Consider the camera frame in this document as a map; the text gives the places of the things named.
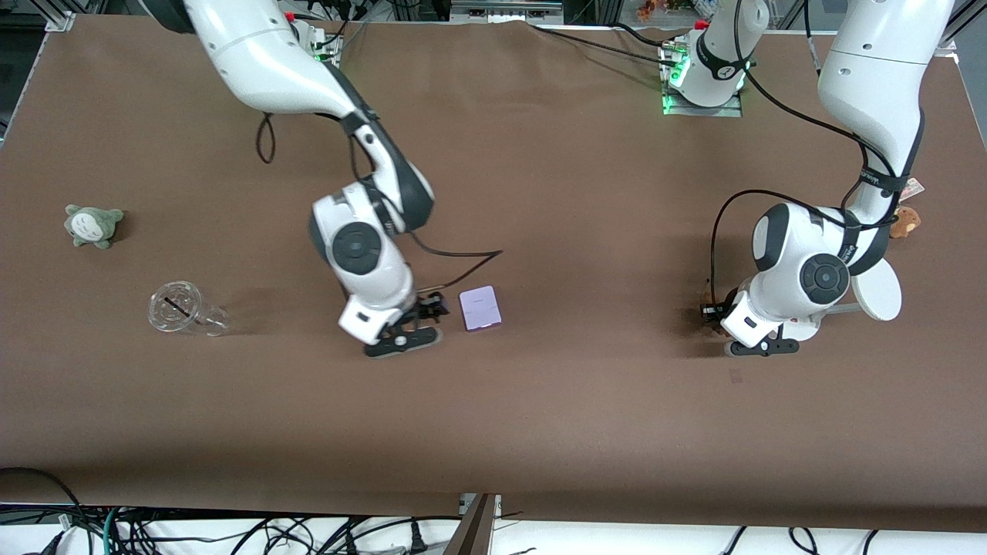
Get brown lion statue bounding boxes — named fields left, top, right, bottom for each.
left=700, top=281, right=724, bottom=334

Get white purple card box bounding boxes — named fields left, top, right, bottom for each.
left=459, top=286, right=503, bottom=332

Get brown table cover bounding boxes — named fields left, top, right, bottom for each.
left=0, top=15, right=987, bottom=533

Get small brown plush toy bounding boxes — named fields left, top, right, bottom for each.
left=890, top=179, right=925, bottom=239

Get clear plastic cup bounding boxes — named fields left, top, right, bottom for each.
left=148, top=281, right=230, bottom=337

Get slanted support beam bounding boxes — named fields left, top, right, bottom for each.
left=443, top=493, right=498, bottom=555

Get green plush toy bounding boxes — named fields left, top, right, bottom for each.
left=64, top=203, right=125, bottom=249

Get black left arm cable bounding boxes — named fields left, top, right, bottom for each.
left=708, top=0, right=899, bottom=309

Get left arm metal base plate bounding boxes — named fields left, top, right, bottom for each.
left=661, top=39, right=743, bottom=118

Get black cable along table edge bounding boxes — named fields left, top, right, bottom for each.
left=532, top=23, right=679, bottom=66

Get black looped floor cable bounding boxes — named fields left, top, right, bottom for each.
left=0, top=466, right=84, bottom=540

